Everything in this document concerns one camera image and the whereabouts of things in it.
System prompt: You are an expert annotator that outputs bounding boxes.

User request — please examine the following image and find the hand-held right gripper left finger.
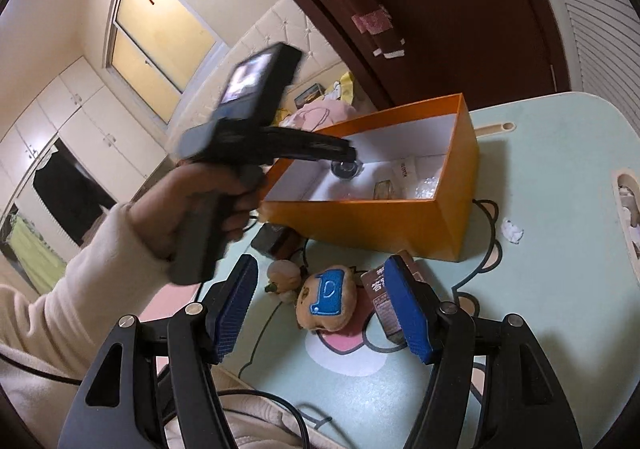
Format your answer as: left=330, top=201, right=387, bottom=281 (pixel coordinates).
left=57, top=254, right=259, bottom=449

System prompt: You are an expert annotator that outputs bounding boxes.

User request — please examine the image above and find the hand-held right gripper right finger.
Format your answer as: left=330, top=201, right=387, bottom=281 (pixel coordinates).
left=382, top=254, right=583, bottom=449

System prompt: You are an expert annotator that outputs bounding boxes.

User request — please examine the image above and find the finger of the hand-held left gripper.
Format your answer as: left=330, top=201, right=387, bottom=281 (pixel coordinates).
left=270, top=125, right=357, bottom=166

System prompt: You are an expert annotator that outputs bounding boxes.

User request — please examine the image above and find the silver metal reflector cup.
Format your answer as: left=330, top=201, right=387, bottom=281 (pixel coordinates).
left=330, top=160, right=359, bottom=180

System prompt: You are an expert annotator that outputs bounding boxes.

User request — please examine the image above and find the brown plush toy blue patch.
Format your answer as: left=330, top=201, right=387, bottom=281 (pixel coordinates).
left=295, top=265, right=362, bottom=334

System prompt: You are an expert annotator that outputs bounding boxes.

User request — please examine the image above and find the orange cardboard box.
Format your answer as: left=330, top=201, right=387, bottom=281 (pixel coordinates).
left=257, top=93, right=481, bottom=264

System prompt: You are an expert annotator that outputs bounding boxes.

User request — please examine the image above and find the person's left forearm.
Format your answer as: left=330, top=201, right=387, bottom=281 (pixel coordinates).
left=0, top=201, right=173, bottom=410

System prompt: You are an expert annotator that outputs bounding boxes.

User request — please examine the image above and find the person's left hand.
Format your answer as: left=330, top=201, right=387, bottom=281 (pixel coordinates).
left=131, top=160, right=261, bottom=261

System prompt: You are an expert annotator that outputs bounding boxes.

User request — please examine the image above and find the pink blanket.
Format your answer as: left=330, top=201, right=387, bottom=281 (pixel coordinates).
left=277, top=101, right=362, bottom=136

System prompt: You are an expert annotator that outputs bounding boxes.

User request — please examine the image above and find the brown carton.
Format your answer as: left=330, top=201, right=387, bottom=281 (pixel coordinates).
left=361, top=251, right=431, bottom=345

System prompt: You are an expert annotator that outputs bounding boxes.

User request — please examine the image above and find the picture card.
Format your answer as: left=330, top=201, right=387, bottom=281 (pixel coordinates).
left=294, top=84, right=325, bottom=108

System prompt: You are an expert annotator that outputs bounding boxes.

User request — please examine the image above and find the yellow cartoon pillow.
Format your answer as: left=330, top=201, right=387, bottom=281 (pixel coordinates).
left=320, top=71, right=357, bottom=104

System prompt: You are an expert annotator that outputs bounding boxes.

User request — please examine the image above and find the black rectangular case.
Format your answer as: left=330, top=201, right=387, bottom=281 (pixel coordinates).
left=250, top=224, right=302, bottom=261

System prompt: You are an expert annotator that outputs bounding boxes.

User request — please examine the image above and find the person's cream clothing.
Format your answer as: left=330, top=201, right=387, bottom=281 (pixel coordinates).
left=160, top=374, right=307, bottom=449

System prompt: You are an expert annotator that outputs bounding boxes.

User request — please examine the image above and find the clear plastic wrap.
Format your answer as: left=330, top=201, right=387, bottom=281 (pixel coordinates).
left=405, top=175, right=444, bottom=200

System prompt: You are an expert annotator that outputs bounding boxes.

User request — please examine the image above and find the crumpled white paper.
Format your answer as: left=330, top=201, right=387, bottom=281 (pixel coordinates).
left=501, top=218, right=525, bottom=245

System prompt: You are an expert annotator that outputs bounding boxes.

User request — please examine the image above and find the window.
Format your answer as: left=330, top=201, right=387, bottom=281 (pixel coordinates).
left=104, top=0, right=226, bottom=127

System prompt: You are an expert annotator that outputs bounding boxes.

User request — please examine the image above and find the white wardrobe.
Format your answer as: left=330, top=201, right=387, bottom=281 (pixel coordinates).
left=0, top=56, right=169, bottom=280

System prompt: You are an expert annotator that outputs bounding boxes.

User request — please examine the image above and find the black hanging garment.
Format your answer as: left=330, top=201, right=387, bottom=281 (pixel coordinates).
left=32, top=139, right=119, bottom=248

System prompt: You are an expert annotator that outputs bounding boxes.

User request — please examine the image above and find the dark brown door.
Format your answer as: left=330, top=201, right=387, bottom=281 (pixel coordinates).
left=225, top=0, right=573, bottom=110

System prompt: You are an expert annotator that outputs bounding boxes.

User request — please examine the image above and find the green cloth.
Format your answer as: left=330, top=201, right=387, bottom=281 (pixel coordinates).
left=2, top=214, right=67, bottom=295

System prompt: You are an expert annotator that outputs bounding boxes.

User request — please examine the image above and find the white louvered door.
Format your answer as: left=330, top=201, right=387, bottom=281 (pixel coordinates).
left=530, top=0, right=640, bottom=126

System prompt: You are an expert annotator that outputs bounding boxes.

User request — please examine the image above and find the black cable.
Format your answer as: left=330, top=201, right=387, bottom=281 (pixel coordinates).
left=0, top=346, right=308, bottom=449

